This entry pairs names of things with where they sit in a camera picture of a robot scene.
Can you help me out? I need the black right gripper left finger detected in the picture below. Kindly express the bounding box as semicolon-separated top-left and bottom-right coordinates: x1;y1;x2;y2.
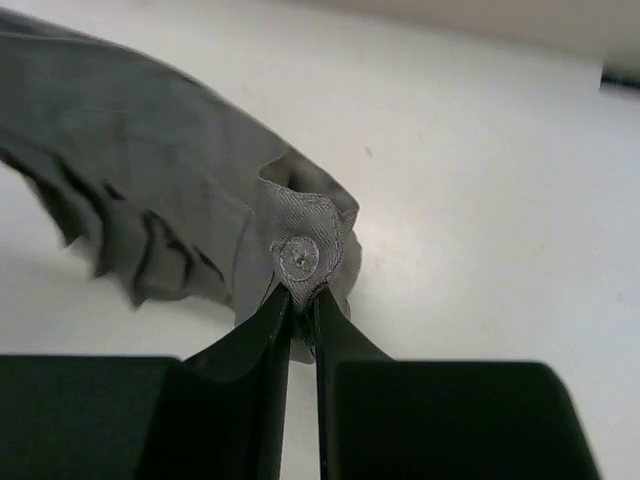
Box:
1;288;291;479

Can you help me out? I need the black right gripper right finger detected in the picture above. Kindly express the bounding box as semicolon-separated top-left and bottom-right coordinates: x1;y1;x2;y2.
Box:
310;291;599;479

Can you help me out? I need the grey pleated skirt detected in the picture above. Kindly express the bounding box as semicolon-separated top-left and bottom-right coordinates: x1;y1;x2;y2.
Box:
0;9;365;364

